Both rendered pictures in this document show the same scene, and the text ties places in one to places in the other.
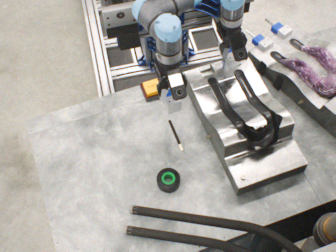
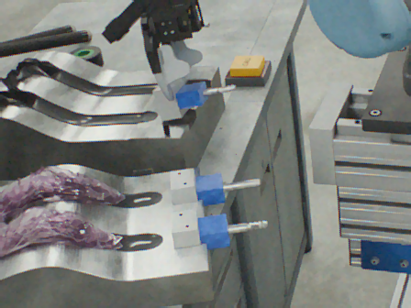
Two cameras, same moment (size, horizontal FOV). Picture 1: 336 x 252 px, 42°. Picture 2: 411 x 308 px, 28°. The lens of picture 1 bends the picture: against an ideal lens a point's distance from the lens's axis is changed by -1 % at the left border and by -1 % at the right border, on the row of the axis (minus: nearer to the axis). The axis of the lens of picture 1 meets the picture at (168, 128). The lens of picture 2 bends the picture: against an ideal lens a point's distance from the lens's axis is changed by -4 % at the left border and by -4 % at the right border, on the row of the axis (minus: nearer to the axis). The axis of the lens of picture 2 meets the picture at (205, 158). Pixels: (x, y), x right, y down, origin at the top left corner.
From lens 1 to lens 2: 2.34 m
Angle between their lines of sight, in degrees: 81
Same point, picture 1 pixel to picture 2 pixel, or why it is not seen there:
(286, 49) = (142, 221)
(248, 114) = (54, 91)
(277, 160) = not seen: outside the picture
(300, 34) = (158, 262)
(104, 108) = (264, 38)
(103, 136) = (216, 32)
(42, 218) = (323, 209)
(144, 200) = not seen: hidden behind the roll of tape
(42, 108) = not seen: outside the picture
